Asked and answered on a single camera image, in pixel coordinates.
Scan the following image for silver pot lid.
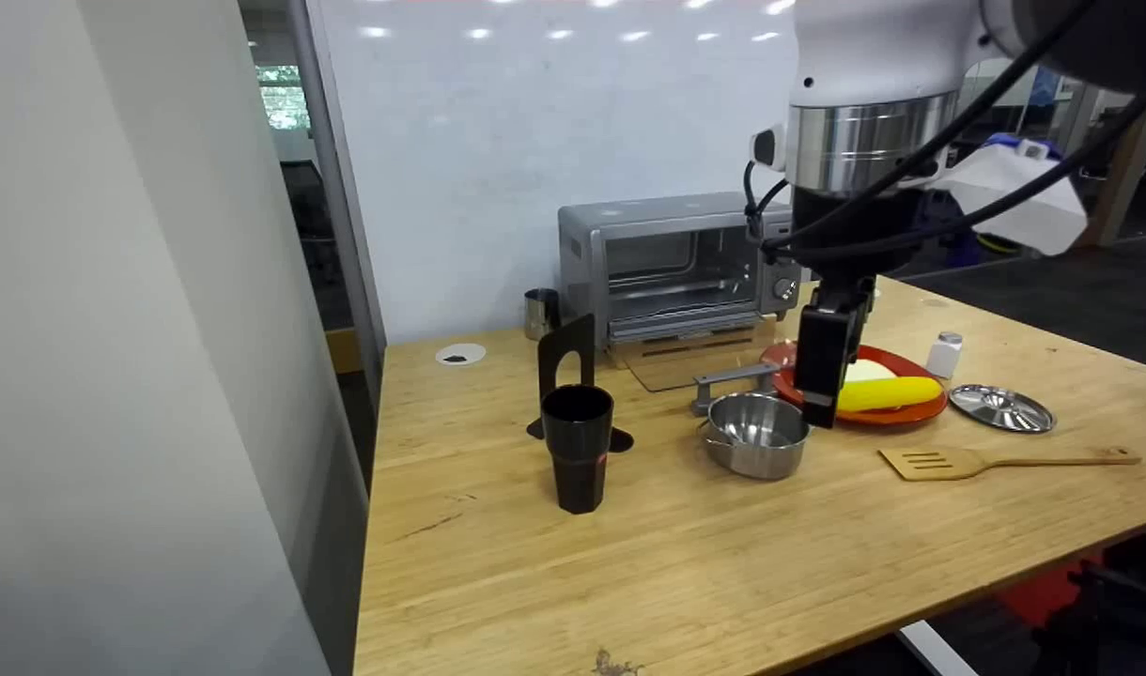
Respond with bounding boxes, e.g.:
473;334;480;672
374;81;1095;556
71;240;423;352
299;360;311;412
947;382;1058;434

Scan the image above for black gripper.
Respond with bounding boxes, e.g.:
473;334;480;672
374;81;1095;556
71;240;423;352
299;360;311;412
790;189;921;429

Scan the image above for black plastic cup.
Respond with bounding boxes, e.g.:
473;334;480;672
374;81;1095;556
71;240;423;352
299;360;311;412
543;382;612;513

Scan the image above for small silver cup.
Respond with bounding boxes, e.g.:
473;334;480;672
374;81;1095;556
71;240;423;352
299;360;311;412
527;289;560;342

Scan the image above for white butter block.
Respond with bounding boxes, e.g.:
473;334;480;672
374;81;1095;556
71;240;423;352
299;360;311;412
845;360;894;382

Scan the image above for black metal bookend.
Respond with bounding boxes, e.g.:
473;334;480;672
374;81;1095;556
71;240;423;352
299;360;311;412
523;313;636;453

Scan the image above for red plate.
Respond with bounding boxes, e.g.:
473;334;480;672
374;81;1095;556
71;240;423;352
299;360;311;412
776;342;950;432

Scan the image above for silver steel pot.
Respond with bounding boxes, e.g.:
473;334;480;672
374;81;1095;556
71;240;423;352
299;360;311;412
701;392;808;480

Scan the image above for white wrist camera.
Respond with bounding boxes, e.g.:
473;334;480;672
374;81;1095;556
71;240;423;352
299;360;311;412
934;132;1095;258

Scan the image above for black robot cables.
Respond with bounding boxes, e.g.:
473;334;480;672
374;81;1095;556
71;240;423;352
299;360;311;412
742;0;1146;270

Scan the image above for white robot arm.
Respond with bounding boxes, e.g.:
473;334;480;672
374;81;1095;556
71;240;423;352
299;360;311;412
762;0;1146;429

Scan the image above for silver toaster oven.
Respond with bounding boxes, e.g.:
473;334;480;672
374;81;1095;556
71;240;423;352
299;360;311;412
558;193;802;348

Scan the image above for white table grommet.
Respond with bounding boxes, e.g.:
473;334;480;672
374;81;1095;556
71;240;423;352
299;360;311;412
435;342;490;367

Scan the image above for wooden slotted spatula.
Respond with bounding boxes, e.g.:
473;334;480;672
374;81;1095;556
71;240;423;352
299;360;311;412
880;445;1142;480

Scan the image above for yellow toy corn cob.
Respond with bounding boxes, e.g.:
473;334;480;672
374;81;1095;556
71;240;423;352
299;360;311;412
840;374;944;412

